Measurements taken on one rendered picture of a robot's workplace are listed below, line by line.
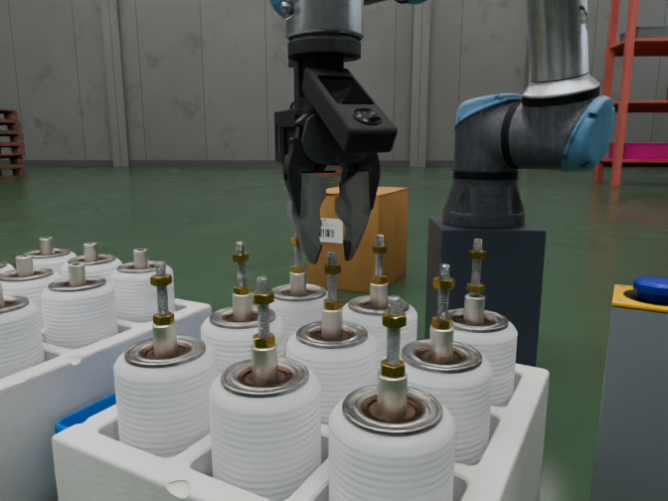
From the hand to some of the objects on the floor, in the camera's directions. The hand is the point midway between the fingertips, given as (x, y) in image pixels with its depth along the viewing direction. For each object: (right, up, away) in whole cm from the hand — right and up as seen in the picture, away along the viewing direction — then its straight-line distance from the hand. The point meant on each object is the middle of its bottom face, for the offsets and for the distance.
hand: (334, 250), depth 54 cm
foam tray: (0, -34, +7) cm, 34 cm away
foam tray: (-47, -28, +33) cm, 64 cm away
